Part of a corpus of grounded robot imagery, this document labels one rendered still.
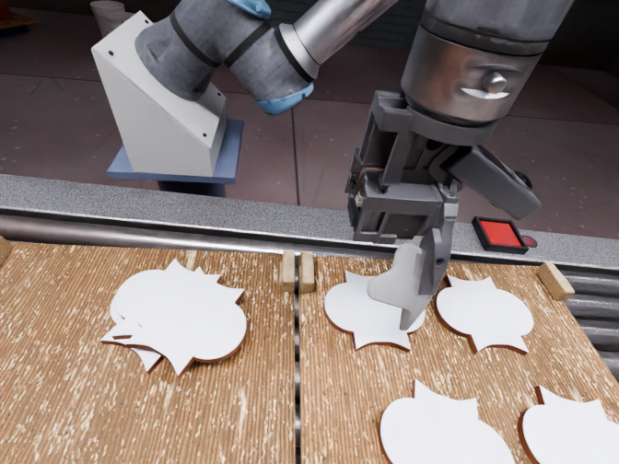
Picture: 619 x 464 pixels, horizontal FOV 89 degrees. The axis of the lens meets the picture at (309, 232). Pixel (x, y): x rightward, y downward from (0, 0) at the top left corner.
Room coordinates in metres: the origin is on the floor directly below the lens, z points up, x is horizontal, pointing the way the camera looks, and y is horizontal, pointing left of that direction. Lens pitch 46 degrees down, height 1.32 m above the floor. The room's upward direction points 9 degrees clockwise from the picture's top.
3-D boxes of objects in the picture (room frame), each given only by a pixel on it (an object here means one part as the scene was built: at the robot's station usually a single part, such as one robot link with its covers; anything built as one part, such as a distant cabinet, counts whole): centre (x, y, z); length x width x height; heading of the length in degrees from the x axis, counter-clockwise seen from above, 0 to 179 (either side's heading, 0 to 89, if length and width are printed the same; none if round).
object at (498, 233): (0.45, -0.35, 0.92); 0.06 x 0.06 x 0.01; 5
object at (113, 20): (3.29, 2.07, 0.19); 0.30 x 0.30 x 0.37
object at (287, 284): (0.27, 0.02, 0.95); 0.06 x 0.02 x 0.03; 9
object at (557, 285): (0.34, -0.39, 0.95); 0.06 x 0.02 x 0.03; 9
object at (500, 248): (0.45, -0.35, 0.92); 0.08 x 0.08 x 0.02; 5
